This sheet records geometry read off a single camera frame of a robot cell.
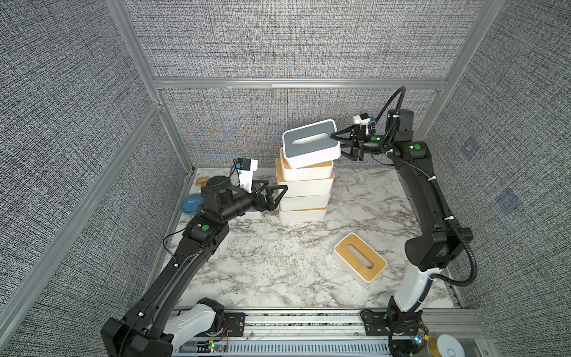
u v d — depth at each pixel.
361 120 0.69
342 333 0.73
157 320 0.39
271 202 0.58
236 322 0.73
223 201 0.49
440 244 0.47
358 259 0.87
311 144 0.74
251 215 1.00
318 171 0.75
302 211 0.91
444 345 0.66
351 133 0.64
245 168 0.57
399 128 0.58
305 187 0.86
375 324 0.73
